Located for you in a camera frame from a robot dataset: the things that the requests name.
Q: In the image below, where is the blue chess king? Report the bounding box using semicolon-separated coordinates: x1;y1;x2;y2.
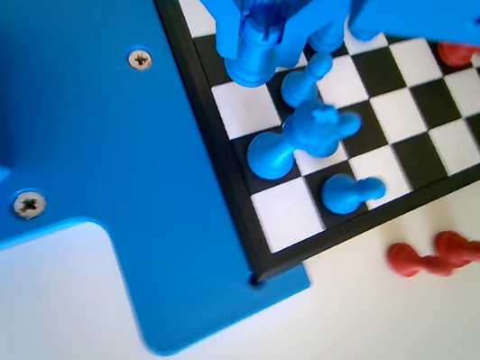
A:
243;92;347;192

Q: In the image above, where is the silver plate screw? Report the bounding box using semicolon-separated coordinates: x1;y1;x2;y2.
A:
126;47;155;73
10;186;50;223

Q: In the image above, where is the red chess pawn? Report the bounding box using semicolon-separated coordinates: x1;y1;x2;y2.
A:
383;238;461;287

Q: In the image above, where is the blue chess rook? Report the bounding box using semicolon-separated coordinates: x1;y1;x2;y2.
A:
219;0;293;95

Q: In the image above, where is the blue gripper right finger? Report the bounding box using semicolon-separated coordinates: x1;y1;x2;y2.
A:
275;0;352;76

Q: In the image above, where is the black white chessboard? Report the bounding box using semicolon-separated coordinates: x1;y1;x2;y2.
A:
110;0;480;318

